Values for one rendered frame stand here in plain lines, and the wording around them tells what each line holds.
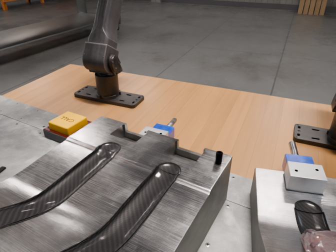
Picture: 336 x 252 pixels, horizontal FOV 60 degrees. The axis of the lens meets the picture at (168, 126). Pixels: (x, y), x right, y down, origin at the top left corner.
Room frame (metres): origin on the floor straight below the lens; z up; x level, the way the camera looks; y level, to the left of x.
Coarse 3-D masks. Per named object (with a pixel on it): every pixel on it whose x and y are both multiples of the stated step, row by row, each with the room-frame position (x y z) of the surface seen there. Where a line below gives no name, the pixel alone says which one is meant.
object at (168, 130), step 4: (172, 120) 0.57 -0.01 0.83; (176, 120) 0.58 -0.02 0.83; (156, 124) 0.54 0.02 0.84; (160, 124) 0.54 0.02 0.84; (168, 124) 0.55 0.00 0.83; (172, 124) 0.56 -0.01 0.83; (144, 128) 0.50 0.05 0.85; (148, 128) 0.50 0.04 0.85; (152, 128) 0.50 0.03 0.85; (156, 128) 0.50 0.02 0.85; (160, 128) 0.52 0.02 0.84; (164, 128) 0.52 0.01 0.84; (168, 128) 0.52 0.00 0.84; (172, 128) 0.52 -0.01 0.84; (140, 132) 0.48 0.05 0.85; (144, 132) 0.48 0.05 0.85; (160, 132) 0.48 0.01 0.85; (164, 132) 0.48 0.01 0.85; (168, 132) 0.51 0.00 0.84; (172, 132) 0.52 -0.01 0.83; (172, 136) 0.52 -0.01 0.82
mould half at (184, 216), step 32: (96, 128) 0.44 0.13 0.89; (64, 160) 0.35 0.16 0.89; (128, 160) 0.35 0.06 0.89; (160, 160) 0.35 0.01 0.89; (224, 160) 0.35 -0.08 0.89; (0, 192) 0.28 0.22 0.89; (32, 192) 0.29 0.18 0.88; (96, 192) 0.29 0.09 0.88; (128, 192) 0.29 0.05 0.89; (192, 192) 0.28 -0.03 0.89; (224, 192) 0.35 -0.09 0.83; (32, 224) 0.22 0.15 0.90; (64, 224) 0.23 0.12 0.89; (96, 224) 0.23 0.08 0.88; (160, 224) 0.23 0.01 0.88; (192, 224) 0.24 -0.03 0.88
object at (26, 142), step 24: (0, 96) 0.77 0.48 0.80; (0, 120) 0.63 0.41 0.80; (24, 120) 0.63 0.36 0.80; (48, 120) 0.63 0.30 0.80; (0, 144) 0.52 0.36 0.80; (24, 144) 0.52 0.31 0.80; (48, 144) 0.52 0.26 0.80; (240, 192) 0.37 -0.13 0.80; (216, 216) 0.32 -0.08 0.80; (240, 216) 0.32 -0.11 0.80; (216, 240) 0.28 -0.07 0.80; (240, 240) 0.28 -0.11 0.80
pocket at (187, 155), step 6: (174, 144) 0.40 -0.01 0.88; (168, 150) 0.38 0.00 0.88; (174, 150) 0.40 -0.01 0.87; (180, 150) 0.40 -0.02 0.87; (186, 150) 0.39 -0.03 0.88; (204, 150) 0.38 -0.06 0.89; (180, 156) 0.39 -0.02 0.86; (186, 156) 0.39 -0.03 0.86; (192, 156) 0.39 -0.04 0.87; (198, 156) 0.38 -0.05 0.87
